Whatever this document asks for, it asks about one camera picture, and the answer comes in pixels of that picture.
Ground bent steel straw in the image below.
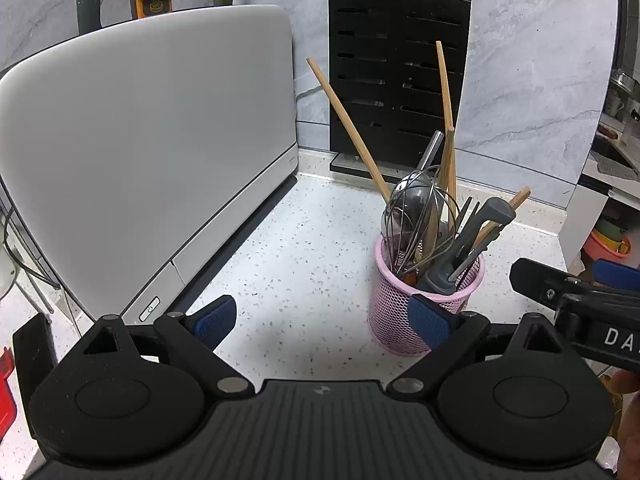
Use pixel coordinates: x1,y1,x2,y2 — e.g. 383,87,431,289
416,130,446,177

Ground white countertop appliance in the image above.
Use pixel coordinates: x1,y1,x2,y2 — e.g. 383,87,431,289
0,4,300,326

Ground grey plastic-handled utensil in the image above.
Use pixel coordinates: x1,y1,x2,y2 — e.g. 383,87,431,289
414,197,517,295

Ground white sink cabinet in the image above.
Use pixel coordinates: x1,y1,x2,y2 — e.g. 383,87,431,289
556,155,640,271

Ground person's right hand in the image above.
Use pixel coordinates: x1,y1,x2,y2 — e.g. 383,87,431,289
611,369,640,478

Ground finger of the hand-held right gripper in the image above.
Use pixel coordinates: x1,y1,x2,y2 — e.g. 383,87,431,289
509,258,586,311
594,260,640,292

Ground pink basin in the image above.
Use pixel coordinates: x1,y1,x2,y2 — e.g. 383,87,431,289
581,230,632,261

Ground grey peeler with green end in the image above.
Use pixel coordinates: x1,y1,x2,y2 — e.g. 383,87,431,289
450,220,501,283

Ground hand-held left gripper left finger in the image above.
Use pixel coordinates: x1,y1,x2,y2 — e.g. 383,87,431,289
75,295,256,396

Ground grey sink mat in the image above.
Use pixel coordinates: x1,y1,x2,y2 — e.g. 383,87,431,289
594,155,640,182

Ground wooden chopstick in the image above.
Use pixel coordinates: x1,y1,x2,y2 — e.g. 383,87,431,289
306,56,392,202
438,127,458,203
435,40,455,133

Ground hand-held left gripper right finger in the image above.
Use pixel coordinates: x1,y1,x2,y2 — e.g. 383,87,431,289
386,294,583,396

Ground black cable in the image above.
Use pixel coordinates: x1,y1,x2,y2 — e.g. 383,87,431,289
0,205,57,313

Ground steel wire whisk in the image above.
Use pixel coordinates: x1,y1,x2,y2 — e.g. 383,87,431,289
381,169,462,283

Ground pink mesh utensil holder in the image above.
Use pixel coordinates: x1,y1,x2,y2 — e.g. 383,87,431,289
367,236,487,357

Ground black knife block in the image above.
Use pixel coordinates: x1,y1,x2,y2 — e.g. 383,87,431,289
327,0,472,181

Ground large steel spoon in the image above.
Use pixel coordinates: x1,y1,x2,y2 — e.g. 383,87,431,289
382,172,443,261

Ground green bowl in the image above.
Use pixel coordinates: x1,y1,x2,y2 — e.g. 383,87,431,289
594,216,628,241

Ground red plastic object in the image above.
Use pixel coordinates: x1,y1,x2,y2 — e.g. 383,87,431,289
0,347,17,428

